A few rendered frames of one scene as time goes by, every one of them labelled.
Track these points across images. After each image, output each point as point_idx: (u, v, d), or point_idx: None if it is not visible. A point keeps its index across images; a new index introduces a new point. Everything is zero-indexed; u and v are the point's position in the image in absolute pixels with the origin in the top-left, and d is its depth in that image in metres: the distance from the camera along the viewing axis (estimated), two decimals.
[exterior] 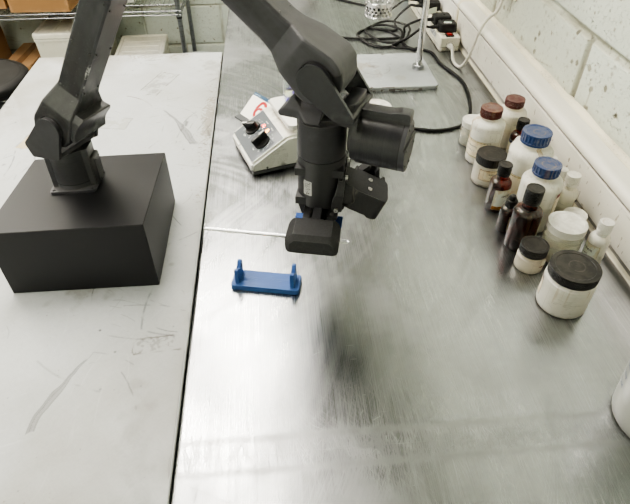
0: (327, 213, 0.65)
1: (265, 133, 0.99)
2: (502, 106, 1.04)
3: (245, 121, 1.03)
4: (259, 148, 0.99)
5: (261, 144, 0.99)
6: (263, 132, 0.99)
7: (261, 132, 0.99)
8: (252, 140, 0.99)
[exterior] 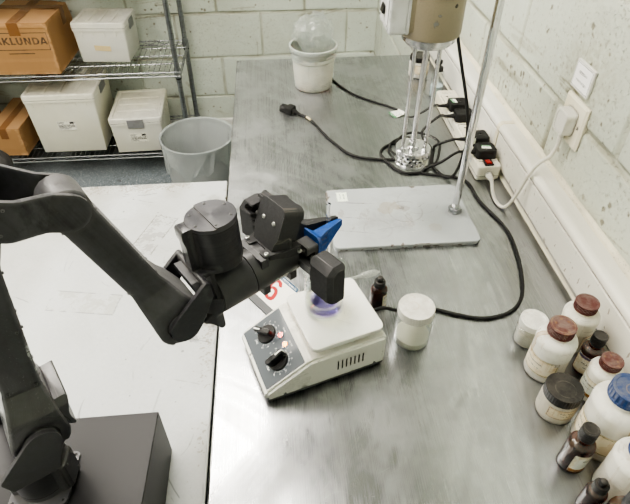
0: (303, 253, 0.66)
1: (283, 352, 0.81)
2: (570, 307, 0.86)
3: (257, 327, 0.85)
4: (275, 370, 0.81)
5: (278, 365, 0.81)
6: (280, 353, 0.80)
7: (278, 352, 0.80)
8: (267, 362, 0.80)
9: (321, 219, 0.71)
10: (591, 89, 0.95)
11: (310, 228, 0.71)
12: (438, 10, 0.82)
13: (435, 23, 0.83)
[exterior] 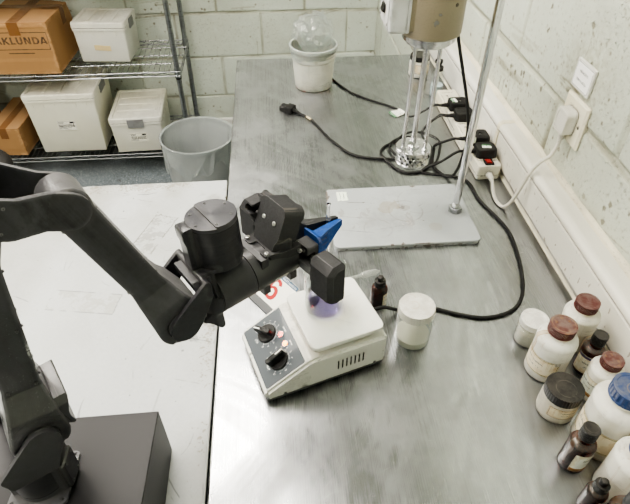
0: (303, 253, 0.66)
1: (283, 351, 0.81)
2: (570, 307, 0.85)
3: (257, 326, 0.85)
4: (275, 370, 0.81)
5: (278, 364, 0.81)
6: (280, 352, 0.80)
7: (278, 351, 0.80)
8: (267, 361, 0.80)
9: (321, 219, 0.71)
10: (592, 88, 0.95)
11: (310, 228, 0.71)
12: (438, 9, 0.82)
13: (435, 22, 0.83)
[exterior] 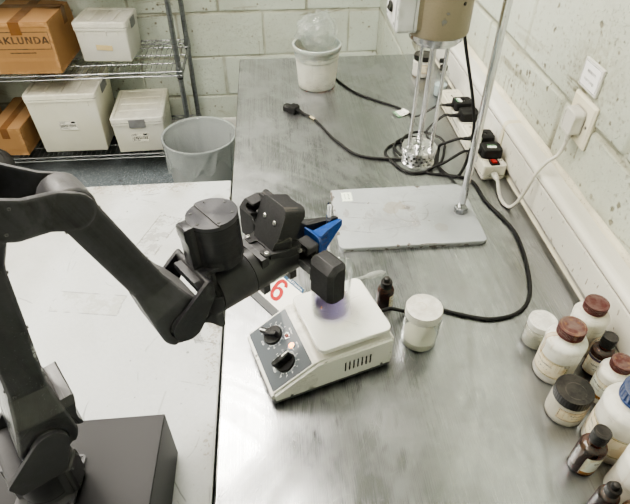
0: (303, 252, 0.66)
1: (290, 353, 0.80)
2: (579, 308, 0.85)
3: (263, 328, 0.84)
4: (282, 372, 0.80)
5: (285, 366, 0.80)
6: (287, 354, 0.79)
7: (285, 353, 0.79)
8: (273, 363, 0.80)
9: (321, 219, 0.71)
10: (600, 88, 0.94)
11: (310, 228, 0.71)
12: (446, 8, 0.81)
13: (443, 21, 0.83)
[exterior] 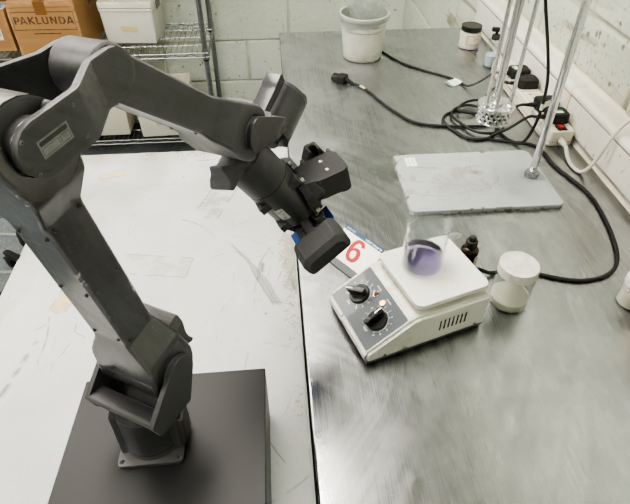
0: (313, 216, 0.65)
1: (383, 310, 0.75)
2: None
3: (350, 286, 0.79)
4: (374, 330, 0.75)
5: (377, 324, 0.75)
6: (380, 311, 0.75)
7: (378, 310, 0.75)
8: (366, 321, 0.75)
9: None
10: None
11: None
12: None
13: None
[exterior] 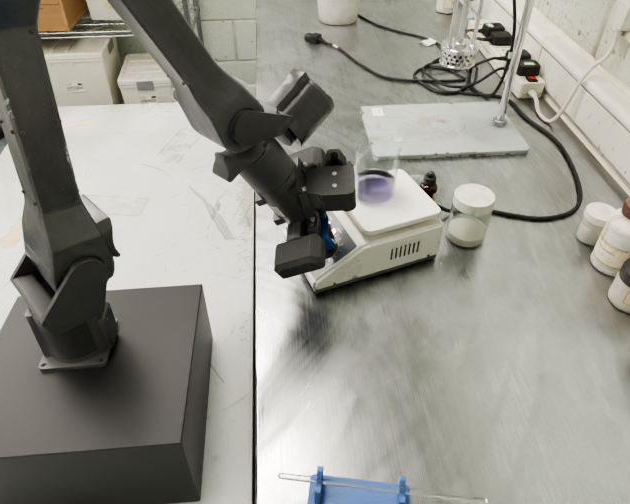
0: (308, 225, 0.65)
1: (333, 242, 0.73)
2: None
3: None
4: None
5: None
6: None
7: None
8: None
9: (329, 226, 0.72)
10: None
11: (320, 219, 0.71)
12: None
13: None
